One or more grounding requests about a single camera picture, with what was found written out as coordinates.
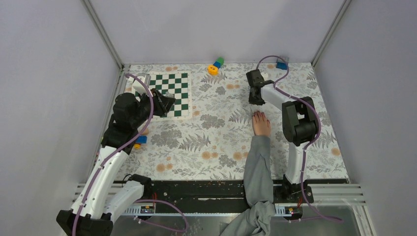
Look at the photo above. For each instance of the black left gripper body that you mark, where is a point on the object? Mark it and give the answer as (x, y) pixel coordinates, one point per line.
(156, 109)

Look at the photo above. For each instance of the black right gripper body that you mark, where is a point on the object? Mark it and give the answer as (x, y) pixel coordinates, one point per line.
(250, 92)

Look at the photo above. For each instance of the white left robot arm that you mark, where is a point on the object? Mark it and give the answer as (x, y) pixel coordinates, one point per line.
(93, 213)

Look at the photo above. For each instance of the grey sleeved forearm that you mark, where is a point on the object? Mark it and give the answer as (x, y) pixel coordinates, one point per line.
(258, 186)

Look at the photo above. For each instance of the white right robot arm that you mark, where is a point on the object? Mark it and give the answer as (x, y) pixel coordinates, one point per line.
(300, 127)

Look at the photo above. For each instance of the person's hand with painted nails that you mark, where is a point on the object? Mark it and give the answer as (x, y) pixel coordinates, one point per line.
(261, 125)

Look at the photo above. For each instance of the green white chessboard mat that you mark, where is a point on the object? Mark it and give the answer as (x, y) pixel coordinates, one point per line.
(175, 84)

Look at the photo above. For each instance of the blue grey toy block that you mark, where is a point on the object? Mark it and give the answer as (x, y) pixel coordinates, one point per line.
(281, 64)

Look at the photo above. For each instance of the blue yellow toy car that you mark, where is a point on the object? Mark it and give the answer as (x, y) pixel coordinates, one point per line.
(140, 141)

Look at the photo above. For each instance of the yellow blue green toy blocks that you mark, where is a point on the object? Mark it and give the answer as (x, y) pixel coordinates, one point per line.
(214, 68)

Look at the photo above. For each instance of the floral tablecloth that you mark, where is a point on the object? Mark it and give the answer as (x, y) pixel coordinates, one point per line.
(215, 141)

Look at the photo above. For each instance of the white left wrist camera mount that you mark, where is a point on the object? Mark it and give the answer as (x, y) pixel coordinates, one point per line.
(139, 86)

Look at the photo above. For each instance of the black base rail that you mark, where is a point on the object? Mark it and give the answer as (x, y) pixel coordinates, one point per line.
(202, 196)

